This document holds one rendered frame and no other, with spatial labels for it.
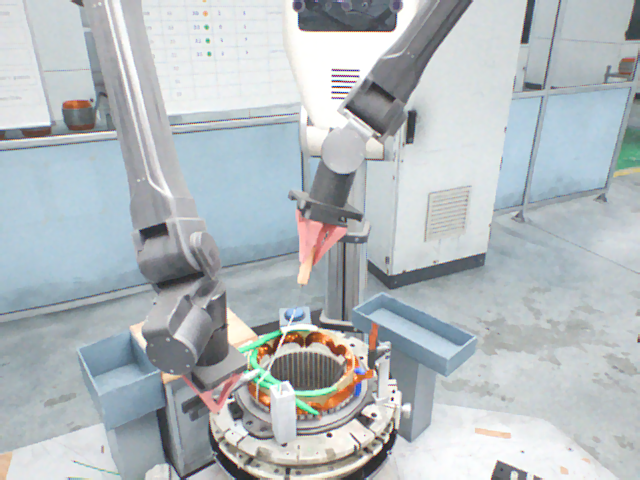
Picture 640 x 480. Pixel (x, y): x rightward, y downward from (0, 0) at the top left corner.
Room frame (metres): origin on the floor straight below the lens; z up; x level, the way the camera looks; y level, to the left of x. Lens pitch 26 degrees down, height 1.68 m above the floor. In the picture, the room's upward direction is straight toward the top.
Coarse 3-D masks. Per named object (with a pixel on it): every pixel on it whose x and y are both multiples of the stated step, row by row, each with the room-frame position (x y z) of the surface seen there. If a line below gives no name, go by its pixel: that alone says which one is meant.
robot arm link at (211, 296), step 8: (216, 280) 0.55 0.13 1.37; (200, 288) 0.53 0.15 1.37; (208, 288) 0.53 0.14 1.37; (216, 288) 0.54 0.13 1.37; (224, 288) 0.54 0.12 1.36; (200, 296) 0.52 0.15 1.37; (208, 296) 0.52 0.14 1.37; (216, 296) 0.52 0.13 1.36; (224, 296) 0.53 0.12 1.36; (200, 304) 0.50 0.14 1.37; (208, 304) 0.51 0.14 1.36; (216, 304) 0.52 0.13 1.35; (224, 304) 0.53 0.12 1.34; (208, 312) 0.51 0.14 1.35; (216, 312) 0.52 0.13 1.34; (224, 312) 0.53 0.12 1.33; (216, 320) 0.52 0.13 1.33; (224, 320) 0.53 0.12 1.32; (216, 328) 0.52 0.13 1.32
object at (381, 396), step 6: (390, 348) 0.63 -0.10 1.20; (378, 366) 0.63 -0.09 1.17; (384, 366) 0.63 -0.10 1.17; (378, 372) 0.63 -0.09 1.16; (384, 372) 0.63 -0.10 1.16; (378, 378) 0.63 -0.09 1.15; (384, 378) 0.63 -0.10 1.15; (378, 384) 0.63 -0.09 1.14; (384, 384) 0.63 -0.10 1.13; (378, 390) 0.63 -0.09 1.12; (384, 390) 0.63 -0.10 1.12; (372, 396) 0.64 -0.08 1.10; (378, 396) 0.63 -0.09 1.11; (384, 396) 0.63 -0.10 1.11; (378, 402) 0.63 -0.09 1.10; (384, 402) 0.63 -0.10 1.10
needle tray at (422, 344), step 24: (360, 312) 0.97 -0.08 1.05; (384, 312) 1.00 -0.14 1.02; (408, 312) 0.97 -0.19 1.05; (384, 336) 0.89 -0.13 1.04; (408, 336) 0.91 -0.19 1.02; (432, 336) 0.91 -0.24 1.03; (456, 336) 0.89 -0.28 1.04; (408, 360) 0.86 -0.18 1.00; (432, 360) 0.81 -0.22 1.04; (456, 360) 0.80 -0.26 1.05; (408, 384) 0.86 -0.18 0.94; (432, 384) 0.89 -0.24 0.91; (432, 408) 0.90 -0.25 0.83; (408, 432) 0.85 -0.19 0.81
